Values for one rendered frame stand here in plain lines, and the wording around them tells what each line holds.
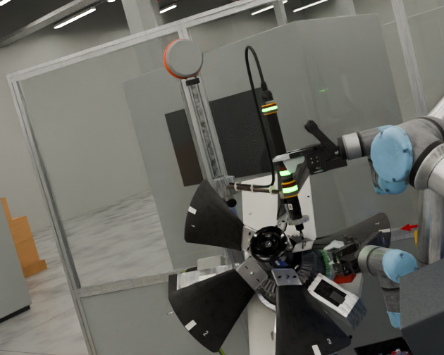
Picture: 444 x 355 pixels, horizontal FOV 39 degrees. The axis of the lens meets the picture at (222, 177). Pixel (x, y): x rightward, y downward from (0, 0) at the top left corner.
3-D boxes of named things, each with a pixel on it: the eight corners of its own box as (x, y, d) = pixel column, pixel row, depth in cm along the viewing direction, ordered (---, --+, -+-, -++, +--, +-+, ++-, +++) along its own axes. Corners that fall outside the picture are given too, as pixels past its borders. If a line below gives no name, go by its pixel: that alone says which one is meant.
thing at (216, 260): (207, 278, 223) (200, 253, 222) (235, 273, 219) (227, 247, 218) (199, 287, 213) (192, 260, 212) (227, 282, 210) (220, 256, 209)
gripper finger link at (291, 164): (277, 177, 181) (308, 170, 181) (272, 158, 181) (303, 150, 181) (275, 176, 184) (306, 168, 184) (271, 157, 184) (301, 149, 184)
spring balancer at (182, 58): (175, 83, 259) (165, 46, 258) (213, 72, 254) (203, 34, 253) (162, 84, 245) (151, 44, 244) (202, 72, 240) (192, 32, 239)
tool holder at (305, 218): (280, 224, 191) (273, 193, 190) (300, 217, 193) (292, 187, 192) (292, 226, 183) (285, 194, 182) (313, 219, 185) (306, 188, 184)
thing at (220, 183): (215, 198, 250) (209, 178, 249) (230, 194, 252) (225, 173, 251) (223, 199, 240) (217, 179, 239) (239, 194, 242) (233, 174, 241)
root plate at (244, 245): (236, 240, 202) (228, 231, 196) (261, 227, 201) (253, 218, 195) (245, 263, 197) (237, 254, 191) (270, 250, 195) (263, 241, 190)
